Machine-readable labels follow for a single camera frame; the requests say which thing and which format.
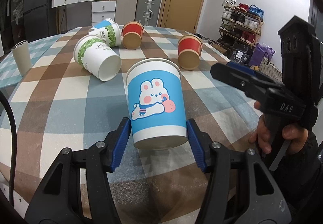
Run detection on far red paper cup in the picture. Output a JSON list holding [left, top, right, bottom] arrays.
[[122, 20, 145, 49]]

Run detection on far blue paper cup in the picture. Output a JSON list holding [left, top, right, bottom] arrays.
[[90, 18, 115, 32]]

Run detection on shoe rack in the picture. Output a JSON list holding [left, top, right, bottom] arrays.
[[218, 0, 264, 48]]

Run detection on plaid tablecloth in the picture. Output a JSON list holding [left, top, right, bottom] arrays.
[[9, 26, 259, 223]]

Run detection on blue bunny paper cup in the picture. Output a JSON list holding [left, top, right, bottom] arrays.
[[125, 58, 188, 150]]

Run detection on near green white paper cup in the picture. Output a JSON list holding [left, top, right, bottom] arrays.
[[73, 35, 122, 82]]

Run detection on red paper cup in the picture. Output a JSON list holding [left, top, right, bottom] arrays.
[[177, 35, 202, 70], [122, 20, 145, 49]]

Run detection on black cable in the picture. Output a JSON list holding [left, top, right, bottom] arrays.
[[0, 91, 18, 204]]

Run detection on silver suitcase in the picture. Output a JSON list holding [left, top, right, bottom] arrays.
[[135, 0, 162, 26]]

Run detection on far green white paper cup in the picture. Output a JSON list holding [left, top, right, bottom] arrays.
[[89, 24, 122, 47]]

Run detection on dark glass cabinet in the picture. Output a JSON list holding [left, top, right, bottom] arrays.
[[1, 0, 26, 54]]

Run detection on right hand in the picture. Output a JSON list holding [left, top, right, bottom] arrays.
[[248, 100, 309, 154]]

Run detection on purple bag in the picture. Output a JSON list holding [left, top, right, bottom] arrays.
[[249, 43, 275, 67]]

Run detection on beige tumbler mug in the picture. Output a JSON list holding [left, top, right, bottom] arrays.
[[12, 40, 32, 76]]

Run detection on white drawer desk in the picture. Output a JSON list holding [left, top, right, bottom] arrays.
[[51, 0, 117, 34]]

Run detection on green white paper cup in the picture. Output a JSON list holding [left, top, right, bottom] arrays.
[[73, 35, 122, 82], [89, 24, 122, 47]]

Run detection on near red paper cup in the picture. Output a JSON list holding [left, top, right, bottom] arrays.
[[177, 35, 202, 70]]

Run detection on beige suitcase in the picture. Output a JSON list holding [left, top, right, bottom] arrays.
[[115, 0, 137, 25]]

